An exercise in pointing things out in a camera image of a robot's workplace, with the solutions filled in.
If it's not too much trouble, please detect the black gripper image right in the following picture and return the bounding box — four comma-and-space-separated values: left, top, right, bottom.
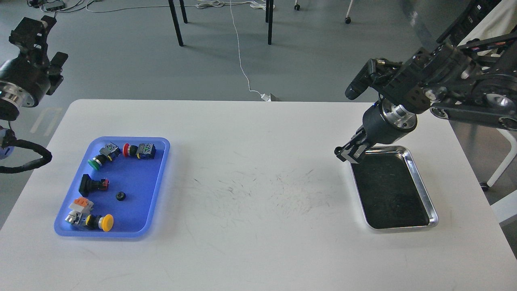
338, 101, 417, 164

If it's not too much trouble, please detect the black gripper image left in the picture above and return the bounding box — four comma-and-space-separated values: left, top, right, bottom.
0, 15, 68, 121

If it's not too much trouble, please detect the silver metal tray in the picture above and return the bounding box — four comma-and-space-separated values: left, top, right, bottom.
351, 145, 439, 232

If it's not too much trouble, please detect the blue plastic tray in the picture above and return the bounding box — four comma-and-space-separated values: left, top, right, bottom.
54, 136, 170, 239

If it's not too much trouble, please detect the black table leg left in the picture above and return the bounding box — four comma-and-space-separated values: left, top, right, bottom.
168, 0, 188, 47

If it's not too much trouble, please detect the black table leg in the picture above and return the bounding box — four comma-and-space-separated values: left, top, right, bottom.
168, 0, 188, 47
265, 0, 274, 45

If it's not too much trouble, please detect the orange grey contact block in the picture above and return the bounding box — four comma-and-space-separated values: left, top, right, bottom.
69, 196, 94, 214

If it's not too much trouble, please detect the black table leg right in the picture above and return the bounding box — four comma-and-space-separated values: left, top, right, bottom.
265, 0, 274, 45

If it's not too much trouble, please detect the white chair with beige cloth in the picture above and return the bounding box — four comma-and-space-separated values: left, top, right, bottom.
460, 0, 517, 191

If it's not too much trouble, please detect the black floor cable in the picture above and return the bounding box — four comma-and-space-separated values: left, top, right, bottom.
26, 0, 97, 17

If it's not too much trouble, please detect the black sleeved cable left arm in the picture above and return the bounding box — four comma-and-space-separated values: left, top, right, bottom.
0, 129, 53, 174

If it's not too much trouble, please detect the green push button switch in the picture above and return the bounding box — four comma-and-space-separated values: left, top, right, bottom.
87, 142, 122, 170

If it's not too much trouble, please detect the black push button switch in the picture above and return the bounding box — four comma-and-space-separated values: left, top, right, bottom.
79, 174, 109, 197

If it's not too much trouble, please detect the red push button switch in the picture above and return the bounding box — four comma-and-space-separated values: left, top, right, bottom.
122, 143, 156, 160

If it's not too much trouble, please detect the white floor cable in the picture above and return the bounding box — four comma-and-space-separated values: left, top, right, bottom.
87, 0, 280, 102

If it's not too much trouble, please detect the yellow push button switch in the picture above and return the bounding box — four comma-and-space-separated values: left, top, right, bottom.
65, 214, 114, 232

